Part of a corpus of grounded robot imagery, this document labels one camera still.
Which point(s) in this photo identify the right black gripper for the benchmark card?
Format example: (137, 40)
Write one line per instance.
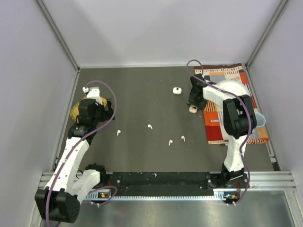
(200, 105)

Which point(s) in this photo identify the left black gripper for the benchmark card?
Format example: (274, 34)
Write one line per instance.
(106, 114)

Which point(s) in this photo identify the pink earbud charging case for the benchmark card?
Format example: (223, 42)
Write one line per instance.
(193, 109)

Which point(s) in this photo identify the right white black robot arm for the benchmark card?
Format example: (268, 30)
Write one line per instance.
(239, 120)

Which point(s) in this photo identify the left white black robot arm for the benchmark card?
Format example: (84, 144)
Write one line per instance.
(62, 196)

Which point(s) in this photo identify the white earbud charging case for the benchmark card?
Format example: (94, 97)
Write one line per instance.
(177, 90)

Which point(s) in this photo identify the yellow woven mat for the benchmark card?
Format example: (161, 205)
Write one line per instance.
(74, 112)

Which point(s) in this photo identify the patterned orange placemat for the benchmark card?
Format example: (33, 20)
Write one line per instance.
(215, 131)

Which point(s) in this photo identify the white paper plate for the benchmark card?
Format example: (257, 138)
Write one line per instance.
(230, 86)

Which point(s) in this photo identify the pale blue cup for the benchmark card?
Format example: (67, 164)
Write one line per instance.
(261, 121)

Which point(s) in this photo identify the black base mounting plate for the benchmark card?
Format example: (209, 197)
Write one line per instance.
(164, 183)

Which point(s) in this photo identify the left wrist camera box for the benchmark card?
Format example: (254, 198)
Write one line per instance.
(93, 93)

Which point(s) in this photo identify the grey slotted cable duct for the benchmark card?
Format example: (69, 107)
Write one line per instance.
(215, 196)

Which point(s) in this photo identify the aluminium front rail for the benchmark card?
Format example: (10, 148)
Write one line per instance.
(271, 181)

